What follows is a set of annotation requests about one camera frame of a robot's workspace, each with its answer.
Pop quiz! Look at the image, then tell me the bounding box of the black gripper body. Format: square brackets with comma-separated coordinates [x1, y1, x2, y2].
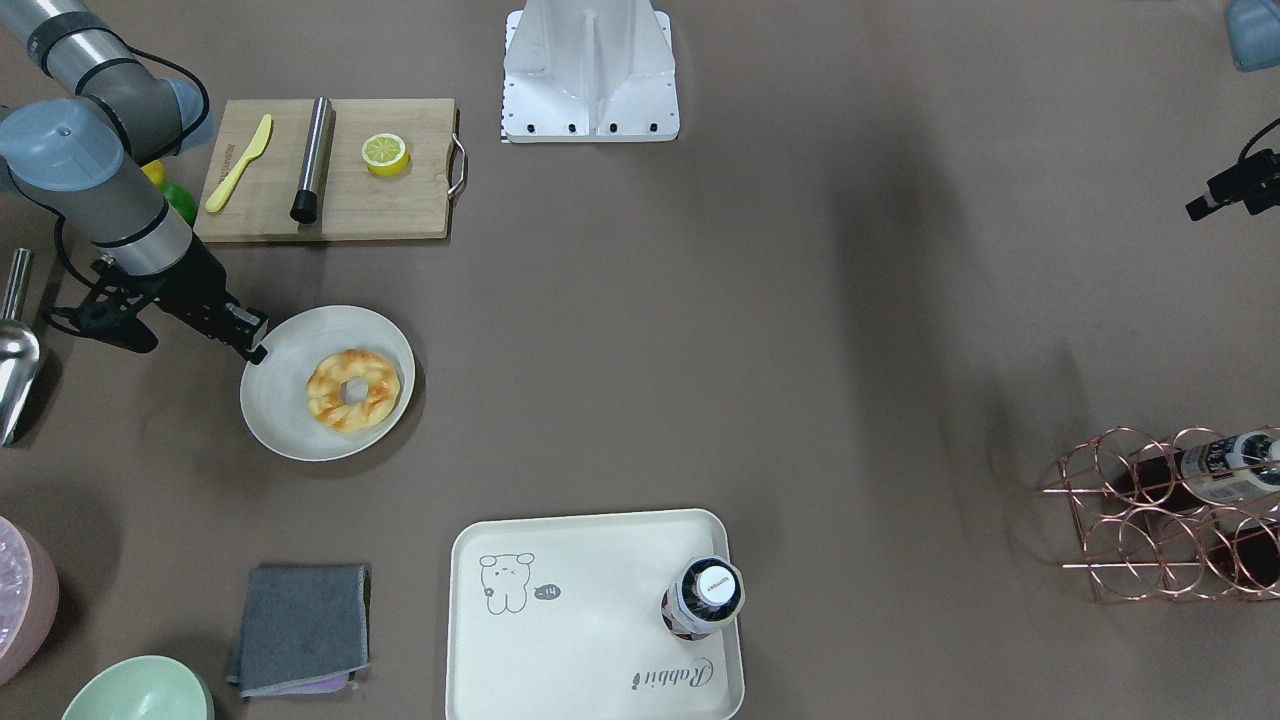
[49, 240, 269, 354]

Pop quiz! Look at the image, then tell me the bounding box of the white round plate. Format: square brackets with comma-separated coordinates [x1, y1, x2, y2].
[239, 305, 416, 462]

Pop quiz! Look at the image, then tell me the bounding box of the glazed twisted donut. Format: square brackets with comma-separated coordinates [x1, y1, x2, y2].
[305, 348, 401, 433]

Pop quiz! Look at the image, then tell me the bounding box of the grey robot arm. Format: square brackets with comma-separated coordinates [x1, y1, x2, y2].
[3, 1, 269, 364]

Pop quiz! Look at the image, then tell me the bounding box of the cream rabbit tray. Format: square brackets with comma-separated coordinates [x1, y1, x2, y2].
[444, 509, 746, 719]

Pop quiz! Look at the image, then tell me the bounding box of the yellow plastic knife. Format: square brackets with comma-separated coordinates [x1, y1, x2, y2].
[204, 114, 274, 214]

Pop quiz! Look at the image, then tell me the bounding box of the green lime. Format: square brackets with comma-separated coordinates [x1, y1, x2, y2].
[157, 182, 198, 225]

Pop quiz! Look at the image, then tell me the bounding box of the yellow lemon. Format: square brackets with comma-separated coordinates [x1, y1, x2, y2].
[141, 160, 168, 188]

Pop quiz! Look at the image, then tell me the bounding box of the steel muddler black tip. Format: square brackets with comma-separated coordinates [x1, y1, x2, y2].
[289, 96, 337, 225]

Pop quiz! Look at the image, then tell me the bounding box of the bamboo cutting board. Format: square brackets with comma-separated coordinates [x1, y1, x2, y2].
[195, 97, 465, 243]

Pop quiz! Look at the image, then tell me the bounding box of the steel ice scoop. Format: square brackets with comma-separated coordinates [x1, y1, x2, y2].
[1, 249, 41, 446]

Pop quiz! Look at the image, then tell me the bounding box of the half lemon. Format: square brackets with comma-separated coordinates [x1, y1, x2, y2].
[360, 133, 411, 177]

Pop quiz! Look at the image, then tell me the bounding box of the grey folded cloth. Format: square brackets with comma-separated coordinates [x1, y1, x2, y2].
[227, 564, 371, 700]

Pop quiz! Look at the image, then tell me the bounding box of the pink bowl of ice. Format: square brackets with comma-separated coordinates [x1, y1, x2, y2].
[1, 518, 60, 685]

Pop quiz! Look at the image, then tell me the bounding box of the green bowl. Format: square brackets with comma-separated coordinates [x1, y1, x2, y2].
[61, 655, 215, 719]

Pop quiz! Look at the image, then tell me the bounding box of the standing dark tea bottle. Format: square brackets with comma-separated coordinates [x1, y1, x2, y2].
[660, 555, 746, 641]

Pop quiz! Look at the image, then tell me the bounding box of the dark tea bottle in rack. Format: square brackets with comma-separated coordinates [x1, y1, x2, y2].
[1108, 430, 1279, 512]

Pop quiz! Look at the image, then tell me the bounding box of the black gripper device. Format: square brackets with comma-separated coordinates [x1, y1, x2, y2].
[1185, 118, 1279, 222]

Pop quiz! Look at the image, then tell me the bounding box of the blue grey robot part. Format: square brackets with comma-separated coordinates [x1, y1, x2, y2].
[1224, 0, 1279, 72]

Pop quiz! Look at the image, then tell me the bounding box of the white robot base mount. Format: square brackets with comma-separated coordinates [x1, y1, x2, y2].
[500, 1, 681, 143]

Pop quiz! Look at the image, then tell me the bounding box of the copper wire bottle rack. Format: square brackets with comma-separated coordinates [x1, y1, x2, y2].
[1039, 425, 1279, 603]

